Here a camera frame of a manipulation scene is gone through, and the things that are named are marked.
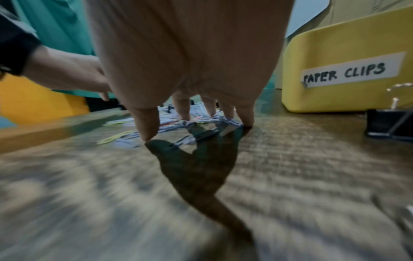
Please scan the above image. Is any green cloth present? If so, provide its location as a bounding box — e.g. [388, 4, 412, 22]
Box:
[11, 0, 285, 99]

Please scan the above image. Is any black left wrist strap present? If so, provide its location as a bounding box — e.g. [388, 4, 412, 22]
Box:
[0, 7, 43, 77]

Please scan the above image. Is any yellow plastic tray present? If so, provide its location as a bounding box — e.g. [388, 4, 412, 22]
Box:
[281, 5, 413, 114]

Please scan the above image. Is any white paper sheet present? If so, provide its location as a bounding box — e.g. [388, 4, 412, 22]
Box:
[285, 0, 332, 39]

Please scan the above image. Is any large printed cardboard box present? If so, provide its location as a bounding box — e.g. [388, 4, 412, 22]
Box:
[319, 0, 413, 26]

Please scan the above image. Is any person's left hand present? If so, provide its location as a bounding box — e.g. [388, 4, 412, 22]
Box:
[24, 44, 114, 101]

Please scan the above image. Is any group of black binder clips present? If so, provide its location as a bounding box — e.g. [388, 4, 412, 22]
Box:
[364, 82, 413, 142]

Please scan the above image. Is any pile of coloured paper clips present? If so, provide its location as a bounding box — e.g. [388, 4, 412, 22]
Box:
[96, 100, 244, 149]

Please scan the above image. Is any person's right hand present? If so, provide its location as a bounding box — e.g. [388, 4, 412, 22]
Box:
[85, 0, 296, 142]

